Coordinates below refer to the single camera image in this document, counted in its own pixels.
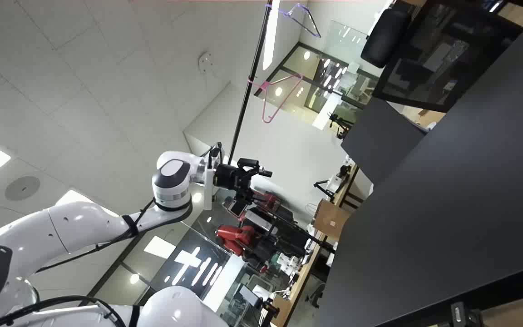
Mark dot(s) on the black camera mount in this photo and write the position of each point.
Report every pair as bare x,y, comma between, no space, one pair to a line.
462,315

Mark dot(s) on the dark grey partition panel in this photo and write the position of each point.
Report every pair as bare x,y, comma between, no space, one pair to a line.
382,143

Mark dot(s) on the pink clothes hanger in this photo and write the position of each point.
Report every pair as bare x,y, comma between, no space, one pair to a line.
264,115

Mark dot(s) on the brown cardboard box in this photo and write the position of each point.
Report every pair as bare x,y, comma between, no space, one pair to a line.
332,221

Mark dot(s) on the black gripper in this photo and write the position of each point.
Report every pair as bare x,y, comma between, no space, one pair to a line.
237,179

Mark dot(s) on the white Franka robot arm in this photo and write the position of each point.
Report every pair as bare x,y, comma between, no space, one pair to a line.
63,228

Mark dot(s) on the round grey ceiling speaker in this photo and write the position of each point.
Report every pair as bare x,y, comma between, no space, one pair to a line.
23,188

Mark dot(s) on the black stand pole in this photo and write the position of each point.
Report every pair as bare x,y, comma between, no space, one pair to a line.
252,79

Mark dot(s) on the black bag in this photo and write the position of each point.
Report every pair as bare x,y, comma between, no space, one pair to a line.
386,37

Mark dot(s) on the small white ceiling sensor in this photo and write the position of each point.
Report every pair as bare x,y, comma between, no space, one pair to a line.
206,61

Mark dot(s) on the purple clothes hanger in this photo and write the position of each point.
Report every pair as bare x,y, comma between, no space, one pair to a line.
310,26

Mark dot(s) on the large red machine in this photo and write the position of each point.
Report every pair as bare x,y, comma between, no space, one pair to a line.
235,237

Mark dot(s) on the black monitor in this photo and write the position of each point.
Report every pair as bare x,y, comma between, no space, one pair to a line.
455,61

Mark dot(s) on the small red machine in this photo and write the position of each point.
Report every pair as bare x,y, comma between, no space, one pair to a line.
261,199

